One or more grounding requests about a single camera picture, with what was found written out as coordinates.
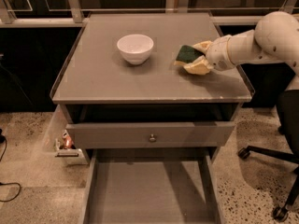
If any grey open middle drawer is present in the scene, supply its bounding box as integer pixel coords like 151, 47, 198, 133
78, 148, 225, 224

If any grey drawer cabinet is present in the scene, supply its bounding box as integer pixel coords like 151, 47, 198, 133
50, 12, 255, 224

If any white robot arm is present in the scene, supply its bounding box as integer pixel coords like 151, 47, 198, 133
182, 11, 299, 76

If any black floor cable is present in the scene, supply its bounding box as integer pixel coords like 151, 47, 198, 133
0, 128, 22, 203

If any metal window frame rail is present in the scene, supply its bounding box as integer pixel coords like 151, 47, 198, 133
0, 0, 299, 27

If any grey top drawer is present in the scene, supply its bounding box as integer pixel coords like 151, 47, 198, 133
66, 121, 235, 149

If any red can in bin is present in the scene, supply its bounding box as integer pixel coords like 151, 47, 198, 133
63, 132, 74, 149

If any green and yellow sponge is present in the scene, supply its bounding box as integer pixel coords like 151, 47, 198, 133
174, 45, 203, 65

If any white ceramic bowl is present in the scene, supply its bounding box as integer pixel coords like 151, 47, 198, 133
117, 35, 154, 65

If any round metal drawer knob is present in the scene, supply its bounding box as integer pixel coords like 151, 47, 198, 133
149, 133, 157, 143

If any clear plastic bin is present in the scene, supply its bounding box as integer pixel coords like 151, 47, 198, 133
42, 106, 89, 165

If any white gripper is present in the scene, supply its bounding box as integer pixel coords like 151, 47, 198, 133
183, 35, 235, 76

